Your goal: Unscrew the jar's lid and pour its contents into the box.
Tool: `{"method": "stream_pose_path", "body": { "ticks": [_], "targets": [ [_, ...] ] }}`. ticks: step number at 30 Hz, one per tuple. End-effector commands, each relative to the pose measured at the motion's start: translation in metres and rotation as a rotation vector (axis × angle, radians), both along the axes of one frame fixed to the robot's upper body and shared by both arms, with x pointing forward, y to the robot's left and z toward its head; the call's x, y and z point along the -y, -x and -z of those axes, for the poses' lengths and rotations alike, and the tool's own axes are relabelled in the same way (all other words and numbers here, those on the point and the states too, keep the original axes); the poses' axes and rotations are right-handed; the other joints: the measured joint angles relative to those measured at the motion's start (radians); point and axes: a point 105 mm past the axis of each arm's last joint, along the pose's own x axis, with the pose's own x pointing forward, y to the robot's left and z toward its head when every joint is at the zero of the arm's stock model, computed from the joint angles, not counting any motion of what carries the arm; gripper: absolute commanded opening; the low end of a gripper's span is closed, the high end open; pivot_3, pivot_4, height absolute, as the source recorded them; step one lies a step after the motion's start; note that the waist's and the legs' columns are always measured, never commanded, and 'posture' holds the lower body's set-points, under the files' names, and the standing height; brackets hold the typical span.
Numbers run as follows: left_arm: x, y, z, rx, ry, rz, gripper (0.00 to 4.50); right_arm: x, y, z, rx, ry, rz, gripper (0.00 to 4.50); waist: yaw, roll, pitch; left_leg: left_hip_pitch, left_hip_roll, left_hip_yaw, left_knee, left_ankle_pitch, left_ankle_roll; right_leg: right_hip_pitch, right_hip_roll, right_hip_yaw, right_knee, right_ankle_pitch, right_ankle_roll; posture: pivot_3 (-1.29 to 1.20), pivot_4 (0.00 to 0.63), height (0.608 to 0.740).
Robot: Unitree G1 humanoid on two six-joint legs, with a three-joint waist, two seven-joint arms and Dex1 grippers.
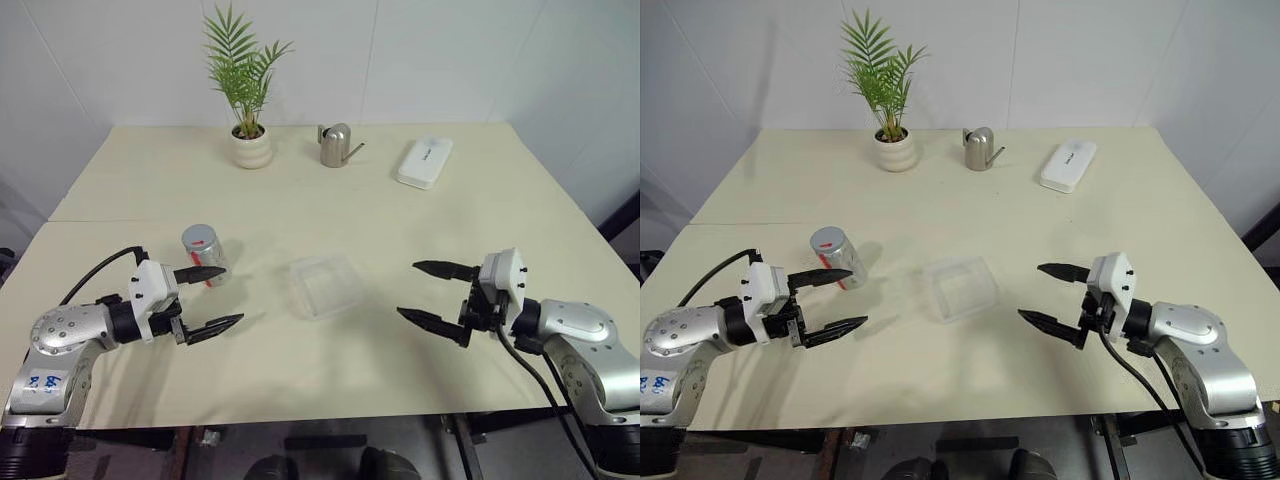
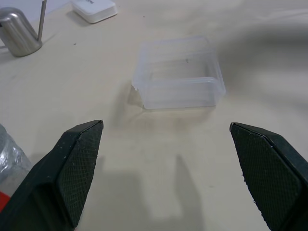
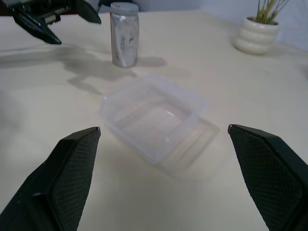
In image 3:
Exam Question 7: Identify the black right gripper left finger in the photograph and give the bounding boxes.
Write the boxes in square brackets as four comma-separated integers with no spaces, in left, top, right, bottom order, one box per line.
[0,126,102,231]

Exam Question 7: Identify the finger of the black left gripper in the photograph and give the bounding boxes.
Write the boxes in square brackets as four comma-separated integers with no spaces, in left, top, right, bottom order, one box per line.
[13,9,63,45]
[76,0,102,25]

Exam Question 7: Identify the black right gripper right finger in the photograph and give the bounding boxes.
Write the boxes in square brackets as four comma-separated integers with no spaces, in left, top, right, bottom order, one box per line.
[227,124,308,231]

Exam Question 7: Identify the translucent plastic container lid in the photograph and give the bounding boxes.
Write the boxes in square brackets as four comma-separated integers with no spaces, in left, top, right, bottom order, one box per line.
[110,2,140,14]

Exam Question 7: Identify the silver jar with white lid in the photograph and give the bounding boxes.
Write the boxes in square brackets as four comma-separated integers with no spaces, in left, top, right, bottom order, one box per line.
[110,11,141,69]

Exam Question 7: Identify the clear plastic container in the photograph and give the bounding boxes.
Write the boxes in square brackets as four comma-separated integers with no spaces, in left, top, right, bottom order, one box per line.
[99,73,210,167]

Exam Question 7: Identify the white ribbed ceramic pot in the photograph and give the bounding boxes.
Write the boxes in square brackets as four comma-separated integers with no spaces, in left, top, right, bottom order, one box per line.
[234,16,281,56]

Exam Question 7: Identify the green plant stems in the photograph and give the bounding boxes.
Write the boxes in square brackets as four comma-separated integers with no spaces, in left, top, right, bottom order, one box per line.
[255,0,291,25]

